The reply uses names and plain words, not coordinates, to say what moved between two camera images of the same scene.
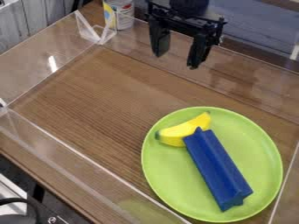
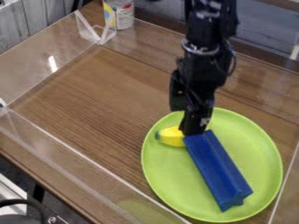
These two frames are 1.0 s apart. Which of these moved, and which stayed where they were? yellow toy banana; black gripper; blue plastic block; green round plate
Moved: black gripper
Stayed: blue plastic block; yellow toy banana; green round plate
